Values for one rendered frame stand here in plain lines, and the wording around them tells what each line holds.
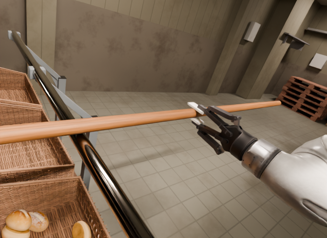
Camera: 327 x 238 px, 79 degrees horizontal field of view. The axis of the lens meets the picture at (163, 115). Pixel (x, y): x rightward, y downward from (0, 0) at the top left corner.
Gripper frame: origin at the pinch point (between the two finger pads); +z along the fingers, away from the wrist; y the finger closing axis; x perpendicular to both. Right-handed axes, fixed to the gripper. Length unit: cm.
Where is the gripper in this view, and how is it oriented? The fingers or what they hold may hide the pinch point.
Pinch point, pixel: (195, 113)
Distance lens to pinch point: 65.1
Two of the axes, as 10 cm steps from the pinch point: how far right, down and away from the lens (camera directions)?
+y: -2.8, 8.6, 4.2
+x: 7.4, -0.9, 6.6
